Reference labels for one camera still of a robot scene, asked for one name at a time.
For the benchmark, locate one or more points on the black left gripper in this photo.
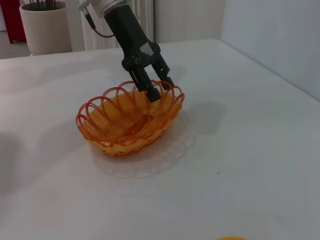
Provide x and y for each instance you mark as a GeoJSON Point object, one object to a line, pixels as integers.
{"type": "Point", "coordinates": [131, 37]}

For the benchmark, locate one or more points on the orange woven plastic basket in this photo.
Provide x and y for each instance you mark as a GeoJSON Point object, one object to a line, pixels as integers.
{"type": "Point", "coordinates": [120, 125]}

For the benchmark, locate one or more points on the yellow banana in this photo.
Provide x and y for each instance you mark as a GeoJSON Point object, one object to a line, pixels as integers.
{"type": "Point", "coordinates": [231, 238]}

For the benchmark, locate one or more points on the beige round planter pot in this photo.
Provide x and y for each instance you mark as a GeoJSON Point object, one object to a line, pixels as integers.
{"type": "Point", "coordinates": [47, 30]}

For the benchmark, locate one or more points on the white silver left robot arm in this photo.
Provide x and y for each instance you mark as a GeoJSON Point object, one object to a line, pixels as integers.
{"type": "Point", "coordinates": [105, 5]}

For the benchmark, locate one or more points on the red cabinet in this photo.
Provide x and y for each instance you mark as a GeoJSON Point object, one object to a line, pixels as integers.
{"type": "Point", "coordinates": [12, 20]}

